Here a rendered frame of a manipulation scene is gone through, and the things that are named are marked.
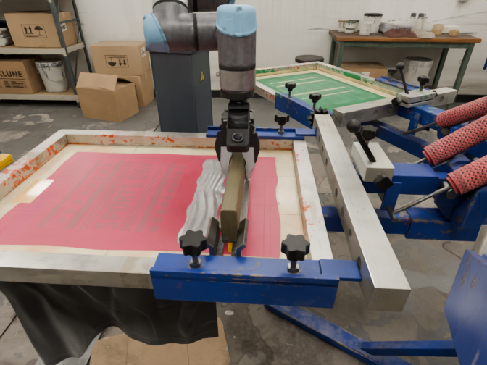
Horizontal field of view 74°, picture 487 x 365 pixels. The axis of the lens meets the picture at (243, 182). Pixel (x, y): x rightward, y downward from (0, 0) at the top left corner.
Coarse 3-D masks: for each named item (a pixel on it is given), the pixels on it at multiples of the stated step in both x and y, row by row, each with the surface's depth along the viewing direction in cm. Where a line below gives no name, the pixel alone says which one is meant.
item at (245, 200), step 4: (244, 180) 77; (248, 180) 77; (244, 184) 76; (248, 184) 76; (244, 188) 74; (248, 188) 74; (244, 192) 73; (248, 192) 73; (244, 196) 72; (248, 196) 72; (244, 200) 70; (248, 200) 71; (244, 204) 69; (244, 208) 68; (244, 212) 67; (244, 216) 66; (240, 220) 65; (220, 224) 64; (220, 228) 63
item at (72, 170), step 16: (80, 160) 95; (96, 160) 95; (112, 160) 95; (128, 160) 95; (144, 160) 95; (160, 160) 95; (176, 160) 95; (192, 160) 95; (272, 160) 95; (64, 176) 87; (80, 176) 87; (192, 176) 87; (256, 176) 87; (272, 176) 87; (176, 192) 80; (192, 192) 80; (208, 192) 80; (256, 192) 80; (272, 192) 80
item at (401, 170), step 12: (396, 168) 73; (408, 168) 73; (420, 168) 73; (396, 180) 71; (408, 180) 71; (420, 180) 71; (432, 180) 71; (372, 192) 73; (384, 192) 73; (408, 192) 73; (420, 192) 72; (432, 192) 72
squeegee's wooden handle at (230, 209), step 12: (240, 156) 74; (240, 168) 69; (228, 180) 65; (240, 180) 66; (228, 192) 61; (240, 192) 64; (228, 204) 58; (240, 204) 65; (228, 216) 57; (240, 216) 65; (228, 228) 59; (228, 240) 60
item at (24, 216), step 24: (48, 192) 80; (24, 216) 72; (168, 216) 72; (264, 216) 72; (0, 240) 65; (24, 240) 65; (48, 240) 65; (72, 240) 65; (96, 240) 65; (120, 240) 65; (144, 240) 65; (168, 240) 65; (264, 240) 65
